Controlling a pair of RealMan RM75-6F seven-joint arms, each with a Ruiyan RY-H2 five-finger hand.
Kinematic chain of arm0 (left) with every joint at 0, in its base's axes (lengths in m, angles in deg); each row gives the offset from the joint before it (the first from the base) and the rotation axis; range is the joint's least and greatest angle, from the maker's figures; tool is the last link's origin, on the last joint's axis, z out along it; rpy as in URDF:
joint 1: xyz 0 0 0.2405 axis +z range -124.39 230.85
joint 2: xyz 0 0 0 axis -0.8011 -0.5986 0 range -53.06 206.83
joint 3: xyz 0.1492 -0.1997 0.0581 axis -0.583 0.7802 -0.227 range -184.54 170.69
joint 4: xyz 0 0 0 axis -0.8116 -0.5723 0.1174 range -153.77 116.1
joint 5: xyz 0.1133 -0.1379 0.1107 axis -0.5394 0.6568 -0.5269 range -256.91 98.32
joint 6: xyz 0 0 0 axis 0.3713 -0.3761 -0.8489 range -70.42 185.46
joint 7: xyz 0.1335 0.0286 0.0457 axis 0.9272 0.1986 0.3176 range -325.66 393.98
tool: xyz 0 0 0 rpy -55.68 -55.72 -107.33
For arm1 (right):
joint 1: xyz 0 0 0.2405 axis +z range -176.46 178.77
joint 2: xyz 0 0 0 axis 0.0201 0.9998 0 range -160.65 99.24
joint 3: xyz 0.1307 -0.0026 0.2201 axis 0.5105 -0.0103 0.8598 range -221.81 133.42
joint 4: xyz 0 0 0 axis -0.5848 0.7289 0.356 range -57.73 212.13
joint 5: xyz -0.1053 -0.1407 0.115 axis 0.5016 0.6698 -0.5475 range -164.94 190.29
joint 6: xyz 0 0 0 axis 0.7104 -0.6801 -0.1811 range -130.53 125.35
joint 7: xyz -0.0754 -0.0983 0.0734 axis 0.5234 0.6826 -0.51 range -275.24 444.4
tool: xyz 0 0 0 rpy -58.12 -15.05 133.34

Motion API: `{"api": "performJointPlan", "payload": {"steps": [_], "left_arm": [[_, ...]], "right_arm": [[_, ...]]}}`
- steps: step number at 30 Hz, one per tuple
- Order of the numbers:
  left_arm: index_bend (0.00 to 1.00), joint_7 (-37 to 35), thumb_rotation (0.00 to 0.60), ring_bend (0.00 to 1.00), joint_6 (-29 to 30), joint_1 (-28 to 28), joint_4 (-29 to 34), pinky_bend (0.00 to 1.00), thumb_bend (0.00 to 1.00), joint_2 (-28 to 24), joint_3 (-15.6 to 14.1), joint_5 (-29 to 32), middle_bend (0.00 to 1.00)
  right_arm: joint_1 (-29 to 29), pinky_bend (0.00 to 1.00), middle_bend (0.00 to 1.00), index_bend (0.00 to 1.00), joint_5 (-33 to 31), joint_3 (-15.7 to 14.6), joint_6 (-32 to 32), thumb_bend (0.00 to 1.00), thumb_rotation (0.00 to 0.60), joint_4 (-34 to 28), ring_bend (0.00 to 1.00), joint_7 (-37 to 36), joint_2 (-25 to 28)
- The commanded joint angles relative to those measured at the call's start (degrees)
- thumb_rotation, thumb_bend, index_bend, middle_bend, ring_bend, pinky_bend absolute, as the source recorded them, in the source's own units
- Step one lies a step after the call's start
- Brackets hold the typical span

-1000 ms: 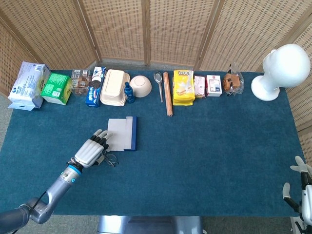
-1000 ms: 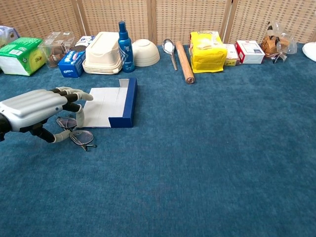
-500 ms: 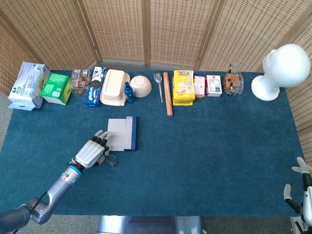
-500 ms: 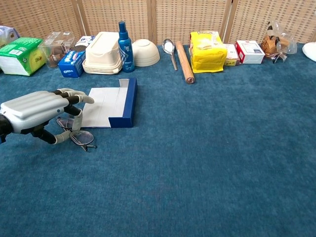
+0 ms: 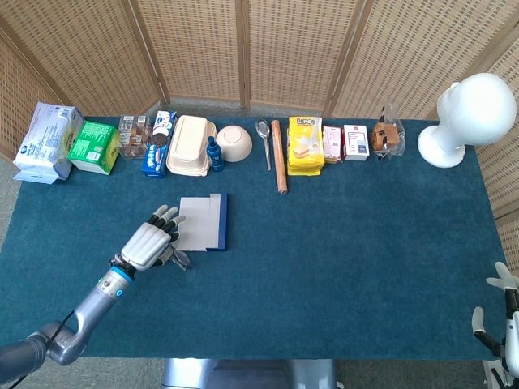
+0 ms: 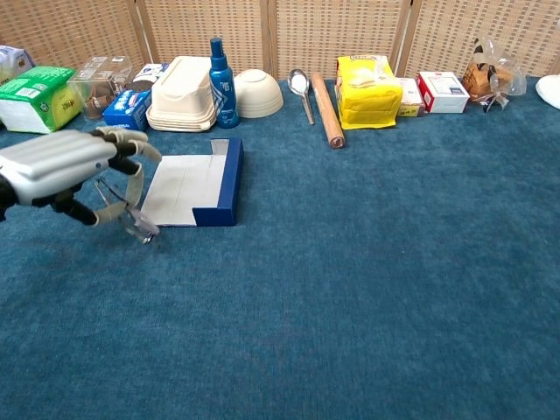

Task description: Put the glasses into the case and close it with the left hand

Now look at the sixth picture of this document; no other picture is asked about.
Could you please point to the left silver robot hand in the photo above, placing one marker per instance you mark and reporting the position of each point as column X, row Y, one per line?
column 52, row 162

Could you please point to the black eyeglasses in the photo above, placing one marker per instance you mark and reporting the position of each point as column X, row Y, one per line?
column 144, row 225

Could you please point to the blue glasses case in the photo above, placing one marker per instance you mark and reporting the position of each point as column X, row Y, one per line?
column 184, row 188

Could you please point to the green tissue pack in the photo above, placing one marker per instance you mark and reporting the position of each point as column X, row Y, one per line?
column 35, row 96

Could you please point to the blue Oreo cookie box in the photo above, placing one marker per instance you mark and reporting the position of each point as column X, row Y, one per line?
column 127, row 109

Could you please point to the clear plastic snack box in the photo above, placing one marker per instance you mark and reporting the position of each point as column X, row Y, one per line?
column 100, row 83

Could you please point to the white blue tissue pack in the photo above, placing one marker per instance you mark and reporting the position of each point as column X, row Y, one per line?
column 11, row 61

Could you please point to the beige lidded lunch box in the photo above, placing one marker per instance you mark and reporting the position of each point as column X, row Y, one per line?
column 184, row 96

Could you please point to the blue spray bottle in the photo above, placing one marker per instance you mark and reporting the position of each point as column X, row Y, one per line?
column 223, row 92

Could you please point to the beige upturned bowl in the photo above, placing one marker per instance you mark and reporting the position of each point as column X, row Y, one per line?
column 260, row 94

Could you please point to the metal spoon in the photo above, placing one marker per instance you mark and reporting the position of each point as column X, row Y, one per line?
column 298, row 83

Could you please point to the wooden rolling pin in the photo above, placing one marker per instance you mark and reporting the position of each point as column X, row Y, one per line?
column 326, row 109

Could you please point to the blue carpet table mat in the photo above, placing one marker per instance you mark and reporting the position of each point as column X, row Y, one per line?
column 328, row 284

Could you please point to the wicker folding screen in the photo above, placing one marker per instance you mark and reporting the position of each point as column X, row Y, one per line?
column 332, row 30

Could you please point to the yellow snack bag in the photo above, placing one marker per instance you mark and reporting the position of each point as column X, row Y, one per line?
column 367, row 96

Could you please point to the small pink box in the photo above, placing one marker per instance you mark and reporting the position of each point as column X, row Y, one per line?
column 410, row 98

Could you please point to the white red box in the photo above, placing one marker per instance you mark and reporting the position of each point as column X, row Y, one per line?
column 444, row 92

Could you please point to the clear bag of cookies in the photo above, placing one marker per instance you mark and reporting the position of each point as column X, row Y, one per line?
column 485, row 76

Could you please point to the white foam mannequin head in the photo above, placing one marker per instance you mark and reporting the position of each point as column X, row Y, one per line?
column 552, row 92

